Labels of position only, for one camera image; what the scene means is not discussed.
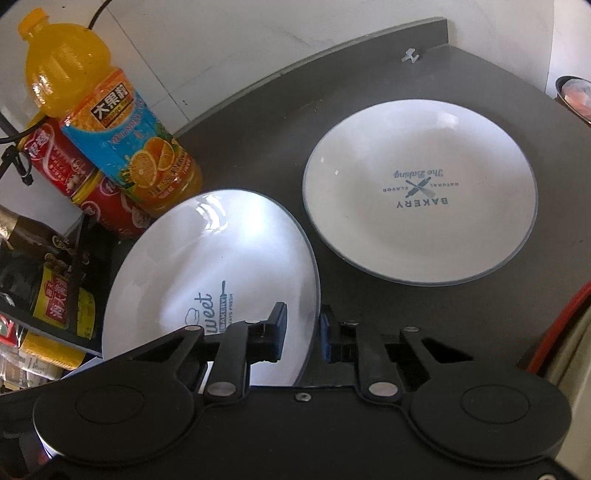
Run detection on red and black bowl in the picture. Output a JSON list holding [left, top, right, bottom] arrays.
[[526, 282, 590, 376]]

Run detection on red can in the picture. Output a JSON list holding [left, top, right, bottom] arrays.
[[71, 171, 153, 239], [18, 118, 97, 198]]

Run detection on cream bowl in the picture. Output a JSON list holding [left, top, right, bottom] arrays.
[[545, 309, 590, 385]]

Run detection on small bowl with packets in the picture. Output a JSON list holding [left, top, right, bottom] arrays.
[[555, 75, 591, 125]]

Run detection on black metal shelf rack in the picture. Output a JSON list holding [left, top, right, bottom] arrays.
[[1, 215, 117, 356]]

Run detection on white Sweet bakery plate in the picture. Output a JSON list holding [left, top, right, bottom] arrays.
[[102, 189, 321, 386]]

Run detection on upper red can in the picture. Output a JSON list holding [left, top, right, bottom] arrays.
[[18, 118, 97, 198]]

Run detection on dark brown sauce bottle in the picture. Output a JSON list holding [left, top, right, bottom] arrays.
[[1, 207, 95, 339]]

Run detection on lower red can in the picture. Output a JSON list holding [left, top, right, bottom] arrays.
[[71, 171, 153, 239]]

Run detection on small white Bakery plate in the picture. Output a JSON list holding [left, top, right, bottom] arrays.
[[303, 99, 539, 286]]

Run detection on orange juice bottle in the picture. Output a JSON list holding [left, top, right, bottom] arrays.
[[18, 8, 204, 218]]

